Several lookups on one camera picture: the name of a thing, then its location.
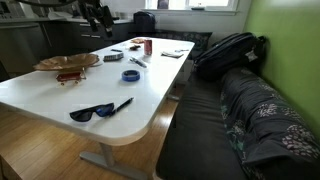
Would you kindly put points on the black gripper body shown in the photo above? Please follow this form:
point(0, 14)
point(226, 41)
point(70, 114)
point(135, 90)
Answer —
point(107, 16)

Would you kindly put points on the clear plastic bag with pen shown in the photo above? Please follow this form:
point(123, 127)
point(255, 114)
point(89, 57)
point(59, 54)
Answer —
point(138, 62)

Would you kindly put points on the white framed window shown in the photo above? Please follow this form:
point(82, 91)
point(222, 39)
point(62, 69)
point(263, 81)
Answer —
point(193, 5)

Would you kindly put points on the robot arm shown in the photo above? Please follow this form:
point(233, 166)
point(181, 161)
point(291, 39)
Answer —
point(89, 13)

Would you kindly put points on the white counter appliance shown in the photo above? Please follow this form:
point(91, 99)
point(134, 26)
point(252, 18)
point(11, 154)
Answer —
point(11, 8)

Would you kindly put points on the blue tape roll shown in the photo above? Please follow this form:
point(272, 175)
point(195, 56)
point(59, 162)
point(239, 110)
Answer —
point(130, 76)

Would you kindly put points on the white paper receipt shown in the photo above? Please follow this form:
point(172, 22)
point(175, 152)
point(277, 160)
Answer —
point(182, 50)

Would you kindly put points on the brown snack piece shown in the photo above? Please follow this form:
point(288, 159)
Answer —
point(137, 40)

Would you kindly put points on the red toy wagon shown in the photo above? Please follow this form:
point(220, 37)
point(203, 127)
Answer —
point(70, 77)

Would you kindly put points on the dark floral blanket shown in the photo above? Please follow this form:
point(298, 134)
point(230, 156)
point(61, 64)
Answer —
point(266, 126)

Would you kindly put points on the grey calculator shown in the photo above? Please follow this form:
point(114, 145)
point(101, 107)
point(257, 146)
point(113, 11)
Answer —
point(113, 57)

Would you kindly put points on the red soda can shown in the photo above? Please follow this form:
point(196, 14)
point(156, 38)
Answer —
point(148, 47)

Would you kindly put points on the dark bench seat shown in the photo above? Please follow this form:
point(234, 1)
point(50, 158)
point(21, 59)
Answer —
point(196, 133)

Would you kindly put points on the black sunglasses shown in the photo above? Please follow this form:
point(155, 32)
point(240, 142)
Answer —
point(83, 115)

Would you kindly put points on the large black backpack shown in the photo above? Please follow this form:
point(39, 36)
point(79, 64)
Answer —
point(226, 55)

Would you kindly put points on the small flat black item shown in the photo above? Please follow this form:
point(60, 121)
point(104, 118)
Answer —
point(116, 50)

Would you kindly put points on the black pen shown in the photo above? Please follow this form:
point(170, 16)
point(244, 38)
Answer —
point(122, 105)

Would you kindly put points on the leaf-shaped wooden tray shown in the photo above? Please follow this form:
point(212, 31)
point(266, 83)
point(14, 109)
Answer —
point(68, 61)

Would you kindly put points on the small dark object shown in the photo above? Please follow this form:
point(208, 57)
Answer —
point(135, 47)

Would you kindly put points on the grey cabinet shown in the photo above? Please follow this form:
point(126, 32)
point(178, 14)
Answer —
point(20, 46)

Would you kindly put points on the dark blue backpack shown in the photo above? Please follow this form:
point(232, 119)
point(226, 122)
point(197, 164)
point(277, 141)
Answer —
point(144, 21)

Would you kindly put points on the dark floral cushion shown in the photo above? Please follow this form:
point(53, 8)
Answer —
point(196, 39)

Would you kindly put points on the grey metal table leg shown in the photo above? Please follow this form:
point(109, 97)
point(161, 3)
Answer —
point(173, 95)
point(108, 160)

